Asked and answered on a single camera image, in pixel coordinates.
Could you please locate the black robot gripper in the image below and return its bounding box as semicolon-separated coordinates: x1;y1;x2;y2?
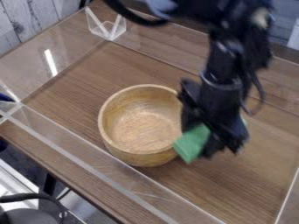
178;73;243;158

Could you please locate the green rectangular block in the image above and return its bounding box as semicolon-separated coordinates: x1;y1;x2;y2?
173;116;249;165

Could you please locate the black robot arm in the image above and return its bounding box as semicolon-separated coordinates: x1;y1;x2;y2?
146;0;273;163

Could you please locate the brown wooden bowl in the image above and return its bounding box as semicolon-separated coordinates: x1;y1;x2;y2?
98;84;182;167

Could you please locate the clear acrylic tray enclosure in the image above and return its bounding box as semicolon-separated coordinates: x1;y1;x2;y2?
0;3;299;224

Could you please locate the black metal bracket with screw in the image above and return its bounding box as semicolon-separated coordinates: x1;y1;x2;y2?
39;200;87;224

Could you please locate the black cable lower left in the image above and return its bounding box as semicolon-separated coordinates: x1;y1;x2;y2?
0;192;69;224

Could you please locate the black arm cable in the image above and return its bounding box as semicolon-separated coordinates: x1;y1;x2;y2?
103;0;267;116

